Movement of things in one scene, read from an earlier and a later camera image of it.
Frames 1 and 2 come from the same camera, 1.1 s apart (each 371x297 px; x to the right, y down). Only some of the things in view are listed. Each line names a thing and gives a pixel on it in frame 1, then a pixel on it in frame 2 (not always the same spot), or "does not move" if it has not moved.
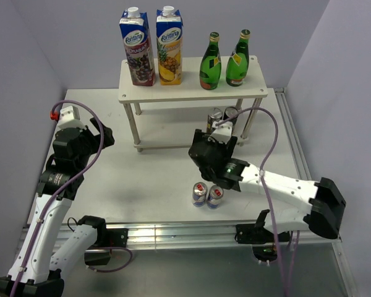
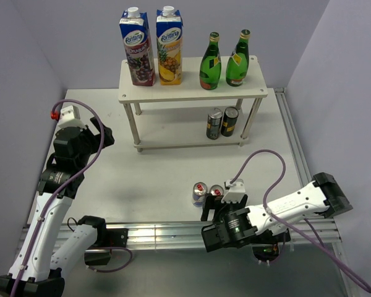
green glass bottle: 211,68 does not move
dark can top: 214,114 does not move
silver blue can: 215,195 does not move
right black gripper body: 223,149 → 224,207
